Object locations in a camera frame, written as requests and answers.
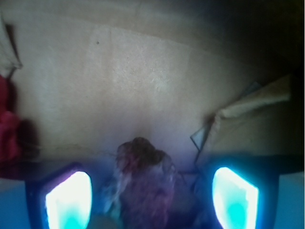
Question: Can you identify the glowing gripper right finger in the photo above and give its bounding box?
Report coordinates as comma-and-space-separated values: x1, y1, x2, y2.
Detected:
209, 156, 279, 229

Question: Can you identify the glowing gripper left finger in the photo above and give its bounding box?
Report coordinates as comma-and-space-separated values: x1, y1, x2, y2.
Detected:
26, 162, 92, 229

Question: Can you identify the crumpled red paper ball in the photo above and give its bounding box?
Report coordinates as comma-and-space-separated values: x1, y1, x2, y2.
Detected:
0, 76, 23, 167

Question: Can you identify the brown paper bag tray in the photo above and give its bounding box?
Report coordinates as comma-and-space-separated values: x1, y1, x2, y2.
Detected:
0, 0, 305, 171

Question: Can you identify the brown rock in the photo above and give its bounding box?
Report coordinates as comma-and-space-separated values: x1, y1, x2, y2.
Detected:
104, 136, 198, 229

